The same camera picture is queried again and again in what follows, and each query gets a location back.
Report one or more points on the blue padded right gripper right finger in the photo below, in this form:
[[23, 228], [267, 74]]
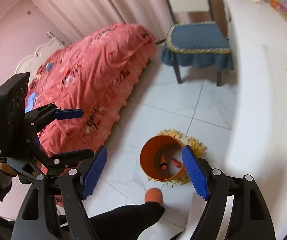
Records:
[[196, 172]]

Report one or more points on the left hand orange glove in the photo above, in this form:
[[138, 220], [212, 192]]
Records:
[[6, 176]]

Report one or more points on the pink floral bed quilt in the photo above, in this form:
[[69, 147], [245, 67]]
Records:
[[96, 74]]

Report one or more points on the pink curtain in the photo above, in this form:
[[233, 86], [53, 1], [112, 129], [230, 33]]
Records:
[[79, 18]]

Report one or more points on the black trouser leg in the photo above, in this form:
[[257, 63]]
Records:
[[127, 222]]

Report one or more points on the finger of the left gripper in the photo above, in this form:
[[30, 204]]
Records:
[[65, 114], [72, 158]]

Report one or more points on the white desk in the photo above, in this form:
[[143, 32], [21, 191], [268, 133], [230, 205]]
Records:
[[258, 143]]

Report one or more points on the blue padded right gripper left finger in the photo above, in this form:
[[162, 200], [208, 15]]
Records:
[[91, 177]]

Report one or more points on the orange trash bin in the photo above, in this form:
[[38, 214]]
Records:
[[161, 158]]

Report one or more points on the white bed headboard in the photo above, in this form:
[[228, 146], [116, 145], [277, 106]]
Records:
[[32, 62]]

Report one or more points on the orange slipper foot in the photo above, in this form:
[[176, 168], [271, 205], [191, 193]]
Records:
[[153, 195]]

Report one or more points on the white chair blue cushion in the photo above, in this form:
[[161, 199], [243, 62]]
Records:
[[199, 44]]

